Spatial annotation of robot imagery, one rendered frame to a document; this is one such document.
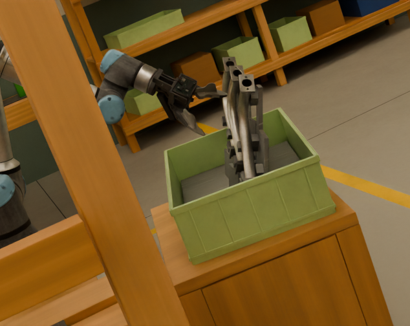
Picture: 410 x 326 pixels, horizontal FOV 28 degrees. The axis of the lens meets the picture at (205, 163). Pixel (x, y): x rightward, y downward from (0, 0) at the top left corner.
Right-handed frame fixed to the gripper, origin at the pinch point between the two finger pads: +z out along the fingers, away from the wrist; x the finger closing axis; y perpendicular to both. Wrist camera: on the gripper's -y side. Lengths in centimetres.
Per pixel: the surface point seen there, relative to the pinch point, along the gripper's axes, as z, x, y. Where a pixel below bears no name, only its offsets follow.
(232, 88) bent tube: -0.2, 12.8, -3.2
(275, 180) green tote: 22.7, -14.6, 8.5
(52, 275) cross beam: -1, -83, 77
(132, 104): -117, 217, -407
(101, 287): -4, -60, 5
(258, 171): 17.7, -12.8, 5.4
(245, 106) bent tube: 6.4, 2.6, 7.3
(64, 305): -9, -68, 4
